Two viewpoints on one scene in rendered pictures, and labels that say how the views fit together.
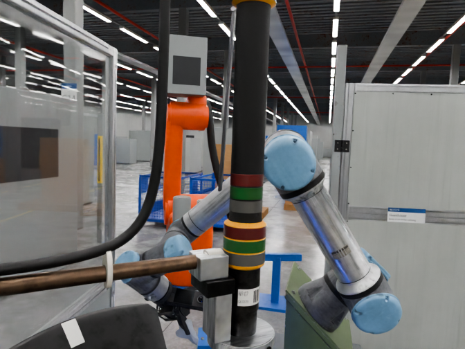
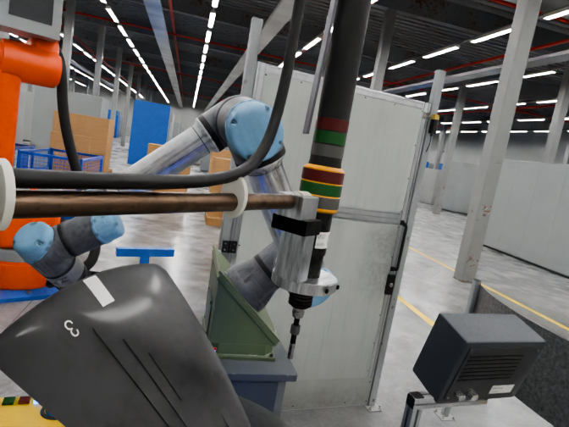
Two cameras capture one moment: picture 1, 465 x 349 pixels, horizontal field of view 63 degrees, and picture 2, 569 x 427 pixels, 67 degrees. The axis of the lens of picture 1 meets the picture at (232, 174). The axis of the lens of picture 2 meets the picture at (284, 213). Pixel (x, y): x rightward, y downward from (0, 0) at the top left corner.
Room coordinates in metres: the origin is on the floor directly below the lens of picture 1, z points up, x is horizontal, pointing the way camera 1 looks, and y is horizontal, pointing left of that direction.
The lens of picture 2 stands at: (0.00, 0.22, 1.58)
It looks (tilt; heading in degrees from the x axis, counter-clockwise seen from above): 8 degrees down; 332
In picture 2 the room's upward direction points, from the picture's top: 10 degrees clockwise
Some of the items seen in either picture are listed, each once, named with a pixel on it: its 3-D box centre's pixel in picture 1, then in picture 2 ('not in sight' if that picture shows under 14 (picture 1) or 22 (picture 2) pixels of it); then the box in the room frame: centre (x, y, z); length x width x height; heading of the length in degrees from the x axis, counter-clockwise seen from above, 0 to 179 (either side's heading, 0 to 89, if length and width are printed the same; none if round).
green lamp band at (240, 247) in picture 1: (244, 242); (320, 187); (0.38, -0.01, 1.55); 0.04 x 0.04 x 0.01
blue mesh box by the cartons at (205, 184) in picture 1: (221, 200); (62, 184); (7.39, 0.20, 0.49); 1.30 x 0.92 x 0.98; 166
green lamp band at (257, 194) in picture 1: (246, 192); (329, 138); (0.38, -0.01, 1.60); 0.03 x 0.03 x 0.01
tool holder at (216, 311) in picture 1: (234, 296); (306, 241); (0.37, -0.01, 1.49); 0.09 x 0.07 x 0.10; 119
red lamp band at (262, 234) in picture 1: (244, 229); (323, 175); (0.38, -0.01, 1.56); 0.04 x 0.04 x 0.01
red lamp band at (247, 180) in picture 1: (246, 179); (332, 124); (0.38, -0.01, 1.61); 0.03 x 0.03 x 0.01
